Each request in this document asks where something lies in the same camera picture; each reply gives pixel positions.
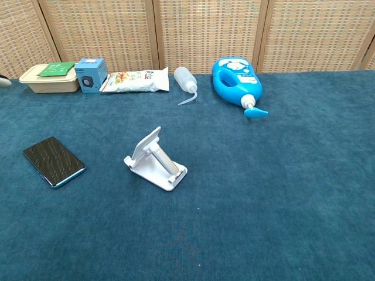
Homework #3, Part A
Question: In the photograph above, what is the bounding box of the black smartphone with teal edge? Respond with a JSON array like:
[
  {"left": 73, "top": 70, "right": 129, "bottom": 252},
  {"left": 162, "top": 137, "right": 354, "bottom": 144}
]
[{"left": 22, "top": 136, "right": 87, "bottom": 189}]

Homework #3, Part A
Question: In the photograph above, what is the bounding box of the white plastic block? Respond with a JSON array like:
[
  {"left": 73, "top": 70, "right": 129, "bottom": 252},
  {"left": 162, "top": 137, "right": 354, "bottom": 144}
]
[{"left": 123, "top": 126, "right": 188, "bottom": 192}]

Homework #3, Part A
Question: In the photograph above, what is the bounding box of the clear squeeze wash bottle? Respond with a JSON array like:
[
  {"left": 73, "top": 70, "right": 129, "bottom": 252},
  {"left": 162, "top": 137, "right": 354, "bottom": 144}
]
[{"left": 173, "top": 66, "right": 198, "bottom": 107}]

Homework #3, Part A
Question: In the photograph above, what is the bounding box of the blue pump detergent bottle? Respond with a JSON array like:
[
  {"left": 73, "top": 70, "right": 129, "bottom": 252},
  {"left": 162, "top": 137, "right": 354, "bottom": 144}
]
[{"left": 212, "top": 56, "right": 269, "bottom": 119}]

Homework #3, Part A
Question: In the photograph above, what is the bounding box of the beige lidded lunch box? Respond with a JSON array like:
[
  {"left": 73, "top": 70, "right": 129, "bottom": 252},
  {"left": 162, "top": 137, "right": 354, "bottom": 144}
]
[{"left": 19, "top": 63, "right": 80, "bottom": 94}]

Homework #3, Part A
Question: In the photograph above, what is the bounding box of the green flat packet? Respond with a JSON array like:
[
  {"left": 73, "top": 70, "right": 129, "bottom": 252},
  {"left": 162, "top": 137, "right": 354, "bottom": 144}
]
[{"left": 37, "top": 61, "right": 76, "bottom": 77}]

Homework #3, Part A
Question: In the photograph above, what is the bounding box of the blue speaker carton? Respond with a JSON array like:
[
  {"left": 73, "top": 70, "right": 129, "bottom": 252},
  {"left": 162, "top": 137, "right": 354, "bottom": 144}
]
[{"left": 74, "top": 57, "right": 108, "bottom": 94}]

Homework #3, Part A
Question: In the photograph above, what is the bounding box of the white snack bag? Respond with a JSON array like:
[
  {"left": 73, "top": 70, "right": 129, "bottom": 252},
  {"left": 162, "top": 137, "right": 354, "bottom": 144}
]
[{"left": 98, "top": 67, "right": 170, "bottom": 94}]

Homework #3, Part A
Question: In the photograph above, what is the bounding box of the woven bamboo folding screen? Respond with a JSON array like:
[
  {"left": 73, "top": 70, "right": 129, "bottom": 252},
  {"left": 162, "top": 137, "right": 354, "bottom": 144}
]
[{"left": 0, "top": 0, "right": 375, "bottom": 80}]

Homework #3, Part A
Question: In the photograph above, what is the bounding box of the blue carpet table cover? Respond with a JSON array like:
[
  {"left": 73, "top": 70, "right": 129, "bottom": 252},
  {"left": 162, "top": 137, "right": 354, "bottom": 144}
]
[{"left": 0, "top": 70, "right": 375, "bottom": 281}]

